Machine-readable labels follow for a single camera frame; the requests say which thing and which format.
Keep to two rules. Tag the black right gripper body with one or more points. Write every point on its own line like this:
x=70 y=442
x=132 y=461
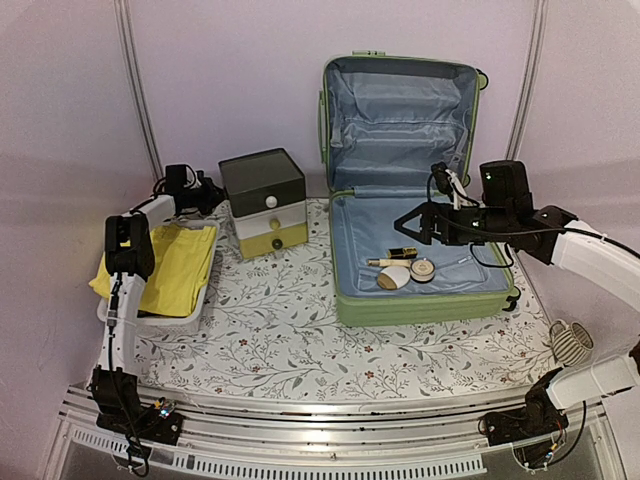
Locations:
x=494 y=228

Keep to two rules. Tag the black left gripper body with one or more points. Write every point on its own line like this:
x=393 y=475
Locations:
x=207 y=198

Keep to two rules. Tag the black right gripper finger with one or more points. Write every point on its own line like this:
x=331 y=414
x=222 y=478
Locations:
x=449 y=184
x=419 y=224

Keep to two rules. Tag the drawer cabinet with dark top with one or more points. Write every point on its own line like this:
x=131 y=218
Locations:
x=267 y=197

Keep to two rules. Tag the plain yellow garment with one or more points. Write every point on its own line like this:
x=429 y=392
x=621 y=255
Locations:
x=183 y=258

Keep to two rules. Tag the green hard-shell suitcase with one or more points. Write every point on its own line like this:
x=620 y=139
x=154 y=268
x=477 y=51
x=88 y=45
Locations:
x=384 y=122

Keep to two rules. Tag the white plastic mesh basket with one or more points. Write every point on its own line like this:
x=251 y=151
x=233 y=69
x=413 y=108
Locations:
x=180 y=325

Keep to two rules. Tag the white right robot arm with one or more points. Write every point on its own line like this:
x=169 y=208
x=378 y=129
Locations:
x=591 y=362

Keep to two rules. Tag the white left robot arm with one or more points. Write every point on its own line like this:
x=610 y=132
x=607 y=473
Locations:
x=130 y=261

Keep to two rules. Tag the black gold lipstick tube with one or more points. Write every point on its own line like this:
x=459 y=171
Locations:
x=402 y=253

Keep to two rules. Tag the round cream compact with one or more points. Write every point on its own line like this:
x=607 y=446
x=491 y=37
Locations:
x=422 y=270

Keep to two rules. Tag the slim gold cosmetic pencil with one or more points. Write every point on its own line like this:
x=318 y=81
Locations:
x=388 y=262

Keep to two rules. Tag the beige oval compact case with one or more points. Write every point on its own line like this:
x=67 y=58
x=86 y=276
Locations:
x=393 y=277

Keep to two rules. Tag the floral white tablecloth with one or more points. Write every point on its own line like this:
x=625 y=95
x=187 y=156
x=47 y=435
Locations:
x=269 y=329

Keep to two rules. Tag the aluminium front rail frame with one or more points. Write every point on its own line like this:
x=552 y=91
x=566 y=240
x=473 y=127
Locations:
x=227 y=437

